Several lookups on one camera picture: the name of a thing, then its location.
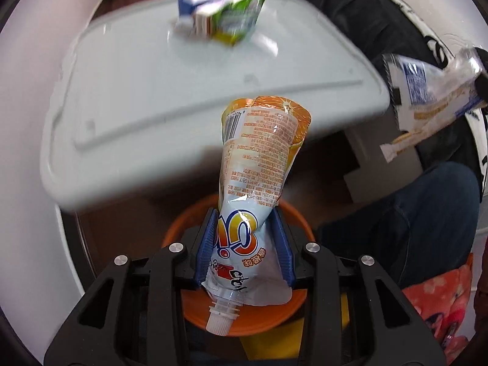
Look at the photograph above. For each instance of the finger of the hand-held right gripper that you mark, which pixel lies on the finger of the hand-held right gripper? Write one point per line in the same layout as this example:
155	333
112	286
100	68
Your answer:
482	59
483	91

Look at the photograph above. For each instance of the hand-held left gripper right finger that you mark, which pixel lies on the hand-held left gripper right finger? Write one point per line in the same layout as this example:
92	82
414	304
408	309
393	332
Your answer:
282	244

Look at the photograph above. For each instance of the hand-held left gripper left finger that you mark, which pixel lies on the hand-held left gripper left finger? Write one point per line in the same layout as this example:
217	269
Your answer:
206	244

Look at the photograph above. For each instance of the clear plastic wrapper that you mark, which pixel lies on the clear plastic wrapper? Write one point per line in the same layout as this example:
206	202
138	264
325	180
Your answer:
419	84

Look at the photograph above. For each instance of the orange plastic bin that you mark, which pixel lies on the orange plastic bin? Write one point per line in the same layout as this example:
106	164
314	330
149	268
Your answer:
267	318

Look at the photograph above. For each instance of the orange drink pouch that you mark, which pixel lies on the orange drink pouch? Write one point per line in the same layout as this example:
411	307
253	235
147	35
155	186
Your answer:
259	152

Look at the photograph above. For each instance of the yellow plastic stool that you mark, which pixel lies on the yellow plastic stool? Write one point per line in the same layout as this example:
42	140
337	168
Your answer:
343	312

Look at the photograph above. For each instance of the person's leg in jeans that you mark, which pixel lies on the person's leg in jeans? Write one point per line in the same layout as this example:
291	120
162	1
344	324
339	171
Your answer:
400	217

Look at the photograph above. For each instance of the orange floral slipper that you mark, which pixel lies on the orange floral slipper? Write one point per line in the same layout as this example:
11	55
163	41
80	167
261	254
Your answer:
438	297

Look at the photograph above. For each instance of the white plastic storage box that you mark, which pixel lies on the white plastic storage box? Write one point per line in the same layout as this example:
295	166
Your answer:
152	84

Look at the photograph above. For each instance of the green snack packet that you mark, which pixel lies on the green snack packet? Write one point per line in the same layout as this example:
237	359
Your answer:
240	11

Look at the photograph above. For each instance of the blue white carton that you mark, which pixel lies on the blue white carton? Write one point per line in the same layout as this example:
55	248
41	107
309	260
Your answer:
190	7

